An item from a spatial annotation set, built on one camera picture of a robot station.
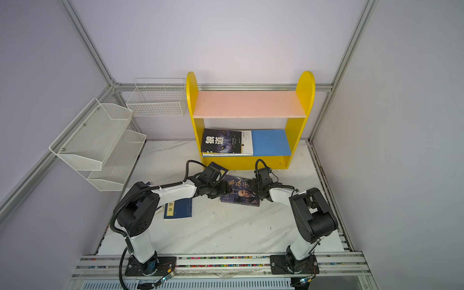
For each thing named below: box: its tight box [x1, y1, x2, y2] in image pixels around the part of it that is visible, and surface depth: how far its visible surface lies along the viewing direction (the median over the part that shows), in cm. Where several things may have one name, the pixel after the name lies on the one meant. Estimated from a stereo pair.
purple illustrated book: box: [219, 174, 261, 207], surface depth 95 cm
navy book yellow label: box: [163, 197, 193, 220], surface depth 89 cm
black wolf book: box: [201, 128, 242, 154], surface depth 95 cm
